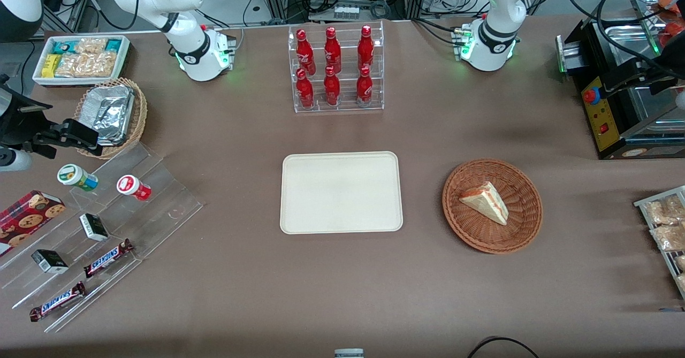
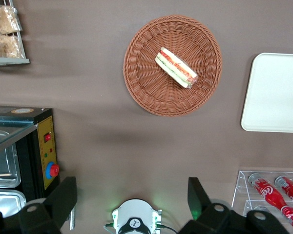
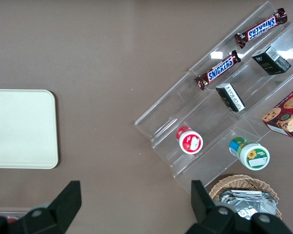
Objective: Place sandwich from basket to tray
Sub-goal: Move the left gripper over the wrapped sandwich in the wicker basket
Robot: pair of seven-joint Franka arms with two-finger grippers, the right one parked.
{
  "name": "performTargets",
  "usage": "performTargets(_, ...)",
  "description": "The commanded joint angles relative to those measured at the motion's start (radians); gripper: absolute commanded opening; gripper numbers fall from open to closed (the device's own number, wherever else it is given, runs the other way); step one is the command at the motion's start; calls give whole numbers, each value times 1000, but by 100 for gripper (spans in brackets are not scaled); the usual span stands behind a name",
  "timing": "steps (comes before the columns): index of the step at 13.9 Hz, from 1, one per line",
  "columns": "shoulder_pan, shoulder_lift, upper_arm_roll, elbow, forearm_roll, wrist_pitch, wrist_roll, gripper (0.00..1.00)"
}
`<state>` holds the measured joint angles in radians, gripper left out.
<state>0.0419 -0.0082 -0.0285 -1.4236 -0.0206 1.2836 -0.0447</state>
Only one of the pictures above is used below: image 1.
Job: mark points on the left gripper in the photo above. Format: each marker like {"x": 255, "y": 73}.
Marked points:
{"x": 665, "y": 58}

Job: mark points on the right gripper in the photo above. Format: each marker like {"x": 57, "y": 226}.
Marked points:
{"x": 17, "y": 124}

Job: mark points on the triangular sandwich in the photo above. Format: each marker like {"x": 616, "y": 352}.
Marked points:
{"x": 486, "y": 202}

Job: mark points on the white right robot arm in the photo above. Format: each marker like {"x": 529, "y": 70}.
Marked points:
{"x": 187, "y": 47}

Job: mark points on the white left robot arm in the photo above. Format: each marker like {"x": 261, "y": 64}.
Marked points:
{"x": 492, "y": 37}

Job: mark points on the light wicker basket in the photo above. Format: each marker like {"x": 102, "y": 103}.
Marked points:
{"x": 140, "y": 112}

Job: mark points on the round brown wicker basket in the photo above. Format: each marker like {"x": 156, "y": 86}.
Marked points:
{"x": 514, "y": 229}

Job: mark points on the cream rectangular tray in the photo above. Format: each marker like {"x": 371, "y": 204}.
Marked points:
{"x": 341, "y": 193}

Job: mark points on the steel food pan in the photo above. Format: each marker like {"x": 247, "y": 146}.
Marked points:
{"x": 629, "y": 37}
{"x": 650, "y": 104}

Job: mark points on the green lid snack cup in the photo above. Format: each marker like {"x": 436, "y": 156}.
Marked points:
{"x": 75, "y": 176}

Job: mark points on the red emergency button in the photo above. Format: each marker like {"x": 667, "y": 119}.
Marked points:
{"x": 591, "y": 96}

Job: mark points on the stack of foil trays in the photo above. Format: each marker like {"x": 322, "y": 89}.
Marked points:
{"x": 109, "y": 112}

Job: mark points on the black hot food case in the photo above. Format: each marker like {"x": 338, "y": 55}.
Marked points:
{"x": 604, "y": 128}

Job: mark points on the red sausage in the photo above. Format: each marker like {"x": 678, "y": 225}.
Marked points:
{"x": 673, "y": 29}

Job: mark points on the yellow snack packet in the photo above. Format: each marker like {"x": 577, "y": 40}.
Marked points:
{"x": 51, "y": 66}

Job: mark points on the clear rice cracker bag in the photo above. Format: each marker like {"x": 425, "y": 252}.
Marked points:
{"x": 88, "y": 65}
{"x": 91, "y": 45}

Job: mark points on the orange sausage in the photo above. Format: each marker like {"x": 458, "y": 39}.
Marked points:
{"x": 670, "y": 3}

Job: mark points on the red lid snack cup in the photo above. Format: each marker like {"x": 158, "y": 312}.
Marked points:
{"x": 132, "y": 187}

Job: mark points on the teal snack packet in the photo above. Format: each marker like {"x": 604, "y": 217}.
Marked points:
{"x": 63, "y": 46}
{"x": 113, "y": 45}

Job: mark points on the red cookie box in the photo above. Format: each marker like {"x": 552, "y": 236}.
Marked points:
{"x": 27, "y": 220}

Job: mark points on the small black box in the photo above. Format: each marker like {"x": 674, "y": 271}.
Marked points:
{"x": 49, "y": 261}
{"x": 94, "y": 227}

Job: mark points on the white plastic snack bin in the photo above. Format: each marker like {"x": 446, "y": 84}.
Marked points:
{"x": 126, "y": 58}

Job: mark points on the clear acrylic stepped shelf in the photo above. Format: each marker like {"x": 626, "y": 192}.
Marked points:
{"x": 160, "y": 197}

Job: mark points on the snickers chocolate bar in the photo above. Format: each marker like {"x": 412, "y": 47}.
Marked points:
{"x": 58, "y": 301}
{"x": 107, "y": 258}

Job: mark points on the clear bagged snack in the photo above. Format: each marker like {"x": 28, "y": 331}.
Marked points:
{"x": 669, "y": 237}
{"x": 663, "y": 211}
{"x": 680, "y": 263}
{"x": 681, "y": 284}

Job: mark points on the red soda bottle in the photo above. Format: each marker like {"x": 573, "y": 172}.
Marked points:
{"x": 332, "y": 52}
{"x": 332, "y": 89}
{"x": 305, "y": 53}
{"x": 364, "y": 88}
{"x": 365, "y": 48}
{"x": 305, "y": 91}

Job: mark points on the clear acrylic bottle rack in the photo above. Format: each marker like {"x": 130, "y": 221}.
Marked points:
{"x": 348, "y": 107}

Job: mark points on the white power strip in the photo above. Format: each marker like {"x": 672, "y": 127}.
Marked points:
{"x": 346, "y": 12}

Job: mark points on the grey white device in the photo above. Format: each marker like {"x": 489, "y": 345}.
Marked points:
{"x": 349, "y": 353}

